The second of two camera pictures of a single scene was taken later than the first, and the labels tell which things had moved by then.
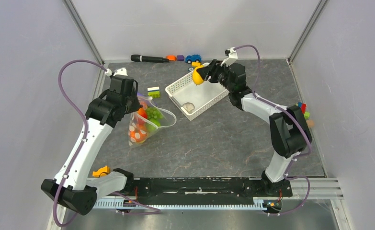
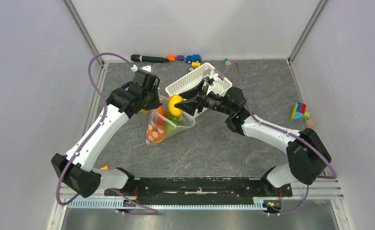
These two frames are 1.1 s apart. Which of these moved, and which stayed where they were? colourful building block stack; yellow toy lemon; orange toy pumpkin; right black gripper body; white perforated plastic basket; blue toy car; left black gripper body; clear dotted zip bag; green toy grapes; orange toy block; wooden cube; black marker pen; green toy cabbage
Moved: right black gripper body; left black gripper body; clear dotted zip bag; green toy grapes; yellow toy lemon; orange toy pumpkin; green toy cabbage
Stayed: colourful building block stack; black marker pen; orange toy block; wooden cube; white perforated plastic basket; blue toy car
